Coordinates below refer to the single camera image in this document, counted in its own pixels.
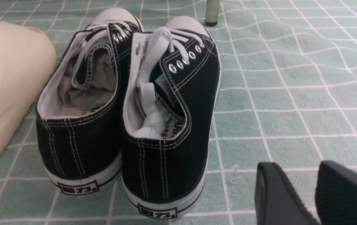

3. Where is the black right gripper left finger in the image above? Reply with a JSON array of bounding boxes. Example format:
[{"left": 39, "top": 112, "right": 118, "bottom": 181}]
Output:
[{"left": 254, "top": 162, "right": 320, "bottom": 225}]

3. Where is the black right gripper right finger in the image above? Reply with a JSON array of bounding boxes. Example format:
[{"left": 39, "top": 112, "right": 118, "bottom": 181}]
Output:
[{"left": 315, "top": 160, "right": 357, "bottom": 225}]

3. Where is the silver metal shoe rack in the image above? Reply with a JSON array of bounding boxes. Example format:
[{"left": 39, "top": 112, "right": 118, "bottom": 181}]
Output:
[{"left": 204, "top": 0, "right": 220, "bottom": 27}]

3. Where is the green checked tablecloth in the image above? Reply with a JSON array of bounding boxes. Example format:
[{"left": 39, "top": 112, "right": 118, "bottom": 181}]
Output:
[{"left": 0, "top": 0, "right": 357, "bottom": 225}]

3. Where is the black canvas sneaker right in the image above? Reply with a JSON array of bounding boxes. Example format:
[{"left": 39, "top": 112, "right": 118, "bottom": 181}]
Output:
[{"left": 122, "top": 16, "right": 222, "bottom": 220}]

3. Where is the black canvas sneaker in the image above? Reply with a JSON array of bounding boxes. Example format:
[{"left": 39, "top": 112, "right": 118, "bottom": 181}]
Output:
[
  {"left": 36, "top": 7, "right": 144, "bottom": 196},
  {"left": 122, "top": 16, "right": 222, "bottom": 220}
]

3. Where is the black canvas sneaker left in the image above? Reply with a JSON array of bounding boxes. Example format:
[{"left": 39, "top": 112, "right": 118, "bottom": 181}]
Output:
[{"left": 36, "top": 7, "right": 144, "bottom": 196}]

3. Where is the cream slide slipper right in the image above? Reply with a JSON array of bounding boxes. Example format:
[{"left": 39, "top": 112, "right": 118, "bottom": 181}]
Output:
[{"left": 0, "top": 21, "right": 57, "bottom": 155}]

